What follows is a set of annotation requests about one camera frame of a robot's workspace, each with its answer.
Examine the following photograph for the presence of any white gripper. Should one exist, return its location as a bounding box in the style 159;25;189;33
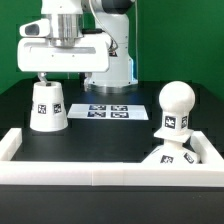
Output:
17;34;109;89

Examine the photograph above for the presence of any white lamp shade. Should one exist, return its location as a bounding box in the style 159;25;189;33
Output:
30;82;68;132

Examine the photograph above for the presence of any white lamp bulb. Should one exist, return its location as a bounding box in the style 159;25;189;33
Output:
159;81;195;136

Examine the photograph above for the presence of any white lamp base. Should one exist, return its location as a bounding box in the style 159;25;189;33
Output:
143;129;200;165

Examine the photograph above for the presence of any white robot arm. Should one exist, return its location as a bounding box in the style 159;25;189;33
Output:
17;0;138;93

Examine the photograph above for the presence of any white marker tag sheet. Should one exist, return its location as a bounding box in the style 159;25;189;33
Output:
67;104;148;120

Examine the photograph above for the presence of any black cable bundle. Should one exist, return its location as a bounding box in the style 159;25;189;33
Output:
78;71;88;83

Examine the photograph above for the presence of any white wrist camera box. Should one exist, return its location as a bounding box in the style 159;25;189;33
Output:
19;18;50;37

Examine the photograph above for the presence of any white hanging cable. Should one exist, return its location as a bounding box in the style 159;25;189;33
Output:
134;0;139;80

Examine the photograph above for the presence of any white U-shaped border wall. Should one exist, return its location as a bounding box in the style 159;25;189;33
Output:
0;128;224;187

